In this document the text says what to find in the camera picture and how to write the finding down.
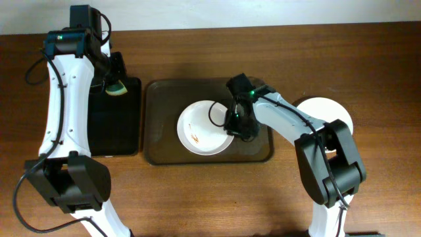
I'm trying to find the green yellow sponge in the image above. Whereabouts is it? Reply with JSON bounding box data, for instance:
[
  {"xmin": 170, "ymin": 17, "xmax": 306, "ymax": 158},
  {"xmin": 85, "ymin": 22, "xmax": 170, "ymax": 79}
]
[{"xmin": 105, "ymin": 80, "xmax": 128, "ymax": 96}]

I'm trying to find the brown serving tray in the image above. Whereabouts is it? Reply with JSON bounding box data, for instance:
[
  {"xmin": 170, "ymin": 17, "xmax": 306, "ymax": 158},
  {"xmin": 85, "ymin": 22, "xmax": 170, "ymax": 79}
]
[{"xmin": 143, "ymin": 78, "xmax": 274, "ymax": 165}]

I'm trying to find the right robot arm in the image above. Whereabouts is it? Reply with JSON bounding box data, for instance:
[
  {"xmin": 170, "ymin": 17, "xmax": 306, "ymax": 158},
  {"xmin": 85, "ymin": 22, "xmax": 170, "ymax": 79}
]
[{"xmin": 224, "ymin": 86, "xmax": 366, "ymax": 236}]

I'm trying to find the white plate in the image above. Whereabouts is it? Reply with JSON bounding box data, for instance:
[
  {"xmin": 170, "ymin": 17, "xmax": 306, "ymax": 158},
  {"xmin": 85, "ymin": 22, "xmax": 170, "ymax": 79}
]
[
  {"xmin": 176, "ymin": 100, "xmax": 234, "ymax": 156},
  {"xmin": 293, "ymin": 97, "xmax": 354, "ymax": 134}
]

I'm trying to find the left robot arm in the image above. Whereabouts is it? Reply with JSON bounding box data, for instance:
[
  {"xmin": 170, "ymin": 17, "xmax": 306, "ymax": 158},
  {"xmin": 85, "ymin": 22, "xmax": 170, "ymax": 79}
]
[{"xmin": 25, "ymin": 27, "xmax": 133, "ymax": 236}]

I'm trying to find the black rectangular sponge tray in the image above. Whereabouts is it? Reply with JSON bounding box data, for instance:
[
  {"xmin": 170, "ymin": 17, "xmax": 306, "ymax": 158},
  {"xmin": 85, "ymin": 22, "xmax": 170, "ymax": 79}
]
[{"xmin": 87, "ymin": 77, "xmax": 141, "ymax": 157}]

